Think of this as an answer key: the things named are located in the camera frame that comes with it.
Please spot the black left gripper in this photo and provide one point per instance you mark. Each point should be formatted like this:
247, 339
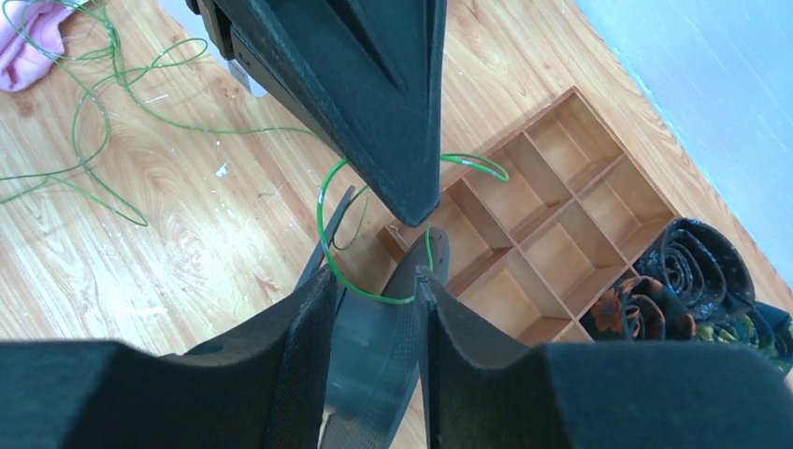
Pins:
364, 76

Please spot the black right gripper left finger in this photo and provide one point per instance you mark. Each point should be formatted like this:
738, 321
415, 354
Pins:
260, 384

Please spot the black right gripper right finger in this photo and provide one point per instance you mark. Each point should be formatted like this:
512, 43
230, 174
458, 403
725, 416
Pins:
484, 389

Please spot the wooden compartment tray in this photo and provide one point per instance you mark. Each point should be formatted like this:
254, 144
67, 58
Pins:
533, 253

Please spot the orange floral rolled tie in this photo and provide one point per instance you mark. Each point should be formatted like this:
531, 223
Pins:
639, 308

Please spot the dark blue rolled tie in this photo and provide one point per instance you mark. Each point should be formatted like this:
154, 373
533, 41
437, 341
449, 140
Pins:
702, 267

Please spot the green yellow rolled tie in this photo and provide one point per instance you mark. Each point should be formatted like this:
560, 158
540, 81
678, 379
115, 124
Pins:
765, 328

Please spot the pink folded cloth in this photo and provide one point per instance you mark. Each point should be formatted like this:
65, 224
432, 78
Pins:
31, 40

